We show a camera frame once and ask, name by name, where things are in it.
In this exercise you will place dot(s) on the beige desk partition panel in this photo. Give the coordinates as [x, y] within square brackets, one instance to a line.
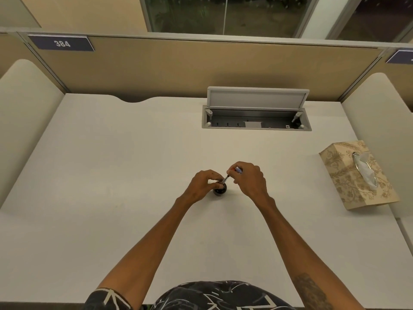
[206, 67]

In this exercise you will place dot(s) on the person's right thumb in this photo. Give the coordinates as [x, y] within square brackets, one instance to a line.
[235, 179]

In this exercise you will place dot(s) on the white tissue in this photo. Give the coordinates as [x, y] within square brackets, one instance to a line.
[366, 167]

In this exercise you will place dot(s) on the cream side divider panel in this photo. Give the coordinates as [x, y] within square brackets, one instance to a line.
[380, 135]
[27, 125]

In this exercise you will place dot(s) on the slim pen with blue cap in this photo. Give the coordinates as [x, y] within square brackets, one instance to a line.
[230, 174]

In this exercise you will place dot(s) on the person's left thumb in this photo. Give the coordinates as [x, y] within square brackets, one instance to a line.
[215, 184]

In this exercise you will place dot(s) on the floral beige tissue box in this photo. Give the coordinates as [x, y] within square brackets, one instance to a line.
[358, 177]

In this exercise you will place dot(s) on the person's left hand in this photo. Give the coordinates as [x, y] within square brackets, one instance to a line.
[199, 187]

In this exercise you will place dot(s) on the dark blue number sign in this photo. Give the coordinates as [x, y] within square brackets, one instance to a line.
[61, 42]
[401, 57]

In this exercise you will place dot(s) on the person's right hand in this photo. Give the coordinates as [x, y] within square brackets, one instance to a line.
[251, 182]

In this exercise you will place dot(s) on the glass window with metal frame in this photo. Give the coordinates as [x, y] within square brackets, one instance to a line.
[277, 14]

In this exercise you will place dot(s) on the person's left forearm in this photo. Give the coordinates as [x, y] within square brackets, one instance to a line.
[142, 245]

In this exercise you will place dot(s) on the small black ink bottle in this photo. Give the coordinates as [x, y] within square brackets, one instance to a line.
[220, 189]

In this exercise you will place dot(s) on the person's right forearm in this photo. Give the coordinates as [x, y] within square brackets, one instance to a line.
[303, 255]

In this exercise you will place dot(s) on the dark patterned shirt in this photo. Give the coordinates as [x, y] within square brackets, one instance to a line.
[193, 297]

